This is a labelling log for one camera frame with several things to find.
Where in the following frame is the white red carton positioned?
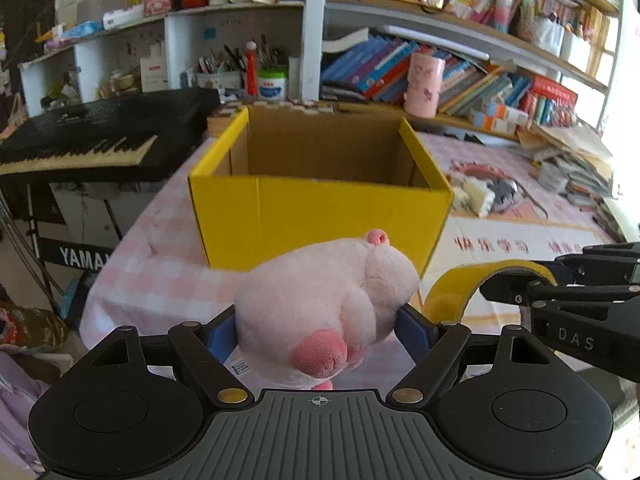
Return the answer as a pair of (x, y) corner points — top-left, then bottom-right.
(140, 55), (167, 92)

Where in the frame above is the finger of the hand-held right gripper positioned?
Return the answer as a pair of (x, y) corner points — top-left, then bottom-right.
(552, 242), (640, 286)
(481, 272), (640, 311)

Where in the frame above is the yellow tape roll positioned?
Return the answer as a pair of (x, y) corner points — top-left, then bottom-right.
(422, 259), (558, 326)

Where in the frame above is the pink plush toy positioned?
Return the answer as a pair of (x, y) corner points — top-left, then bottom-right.
(232, 228), (421, 392)

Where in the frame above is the white flat box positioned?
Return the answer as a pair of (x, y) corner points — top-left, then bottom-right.
(102, 5), (146, 30)

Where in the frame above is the dark patterned bag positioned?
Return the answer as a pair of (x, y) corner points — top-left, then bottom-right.
(0, 305), (68, 351)

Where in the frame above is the black electronic keyboard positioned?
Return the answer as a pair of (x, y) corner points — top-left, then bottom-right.
(0, 87), (221, 183)

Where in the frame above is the black keyboard stand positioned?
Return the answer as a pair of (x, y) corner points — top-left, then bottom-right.
(0, 180), (166, 311)

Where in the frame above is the white long tube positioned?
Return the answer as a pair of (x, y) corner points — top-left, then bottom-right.
(380, 25), (491, 61)

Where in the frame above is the purple cloth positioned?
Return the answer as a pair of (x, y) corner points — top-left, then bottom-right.
(0, 350), (61, 476)

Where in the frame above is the pile of papers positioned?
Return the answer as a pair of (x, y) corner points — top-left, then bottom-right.
(517, 120), (640, 241)

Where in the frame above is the red tassel ornament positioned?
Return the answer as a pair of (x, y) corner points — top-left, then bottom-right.
(245, 40), (259, 97)

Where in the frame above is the white small box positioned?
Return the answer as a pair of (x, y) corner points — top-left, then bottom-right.
(462, 178), (497, 218)

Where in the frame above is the bunch of pens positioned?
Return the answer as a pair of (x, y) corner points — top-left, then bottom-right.
(197, 35), (288, 75)

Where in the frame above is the pink checked desktop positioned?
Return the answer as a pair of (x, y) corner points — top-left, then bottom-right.
(80, 127), (640, 396)

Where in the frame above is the orange blue white carton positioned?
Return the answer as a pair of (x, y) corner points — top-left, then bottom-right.
(482, 101), (531, 126)
(469, 110), (518, 137)

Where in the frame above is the blue tissue pack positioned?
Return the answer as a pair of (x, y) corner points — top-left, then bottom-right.
(60, 21), (103, 41)

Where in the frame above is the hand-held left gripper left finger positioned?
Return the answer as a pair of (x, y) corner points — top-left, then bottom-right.
(75, 305), (253, 409)

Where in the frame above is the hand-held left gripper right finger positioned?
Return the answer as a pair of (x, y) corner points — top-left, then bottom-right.
(385, 304), (566, 408)

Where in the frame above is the row of colourful books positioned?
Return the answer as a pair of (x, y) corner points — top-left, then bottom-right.
(320, 35), (531, 116)

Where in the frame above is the red marker box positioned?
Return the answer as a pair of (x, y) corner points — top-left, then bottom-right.
(520, 75), (578, 128)

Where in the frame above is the pink patterned cup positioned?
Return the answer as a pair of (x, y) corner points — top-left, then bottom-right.
(404, 52), (446, 119)

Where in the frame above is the yellow cardboard box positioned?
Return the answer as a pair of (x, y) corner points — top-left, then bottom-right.
(187, 105), (456, 278)

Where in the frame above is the white shelf unit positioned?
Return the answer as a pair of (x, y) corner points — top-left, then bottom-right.
(20, 0), (326, 116)

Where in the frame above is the white jar green lid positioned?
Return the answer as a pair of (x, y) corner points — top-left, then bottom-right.
(257, 67), (289, 102)

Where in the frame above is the gold bowl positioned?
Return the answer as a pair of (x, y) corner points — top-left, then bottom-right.
(110, 72), (141, 95)

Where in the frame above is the white pen holder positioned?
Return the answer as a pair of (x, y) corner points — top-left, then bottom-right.
(195, 71), (244, 92)

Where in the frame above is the pastel gradient bottle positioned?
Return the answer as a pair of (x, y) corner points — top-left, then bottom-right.
(492, 0), (513, 33)

